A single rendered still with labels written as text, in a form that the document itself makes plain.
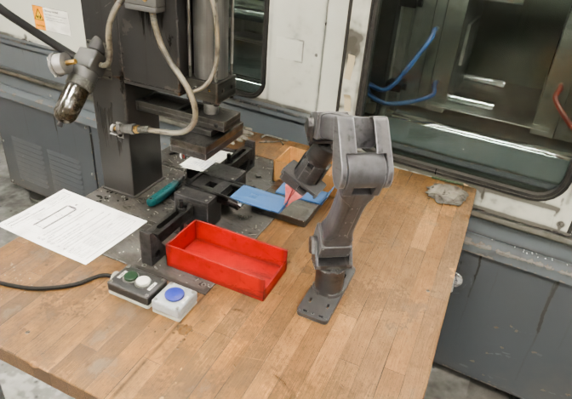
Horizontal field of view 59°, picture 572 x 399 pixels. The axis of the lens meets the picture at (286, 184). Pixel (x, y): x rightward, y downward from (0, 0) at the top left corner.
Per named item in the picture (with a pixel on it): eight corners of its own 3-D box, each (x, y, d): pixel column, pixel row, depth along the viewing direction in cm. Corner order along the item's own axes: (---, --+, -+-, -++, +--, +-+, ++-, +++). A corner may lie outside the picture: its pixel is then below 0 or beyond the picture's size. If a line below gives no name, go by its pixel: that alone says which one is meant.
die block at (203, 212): (208, 231, 128) (207, 207, 124) (174, 220, 131) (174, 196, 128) (245, 196, 144) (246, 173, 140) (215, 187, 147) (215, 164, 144)
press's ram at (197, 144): (209, 173, 119) (208, 48, 104) (122, 147, 127) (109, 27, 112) (246, 145, 133) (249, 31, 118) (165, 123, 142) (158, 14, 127)
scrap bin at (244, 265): (263, 302, 107) (264, 280, 104) (166, 265, 116) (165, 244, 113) (286, 270, 117) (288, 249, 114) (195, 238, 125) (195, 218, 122)
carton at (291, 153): (349, 205, 145) (353, 182, 142) (271, 183, 154) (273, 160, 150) (362, 186, 156) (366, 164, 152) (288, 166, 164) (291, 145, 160)
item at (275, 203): (284, 215, 122) (285, 205, 120) (229, 197, 127) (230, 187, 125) (295, 202, 127) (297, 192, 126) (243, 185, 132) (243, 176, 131)
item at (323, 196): (326, 206, 139) (327, 197, 137) (275, 192, 143) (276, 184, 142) (334, 195, 144) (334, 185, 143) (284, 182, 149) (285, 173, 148)
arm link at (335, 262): (309, 231, 107) (314, 247, 103) (349, 230, 109) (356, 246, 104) (306, 255, 111) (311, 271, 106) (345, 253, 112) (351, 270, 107)
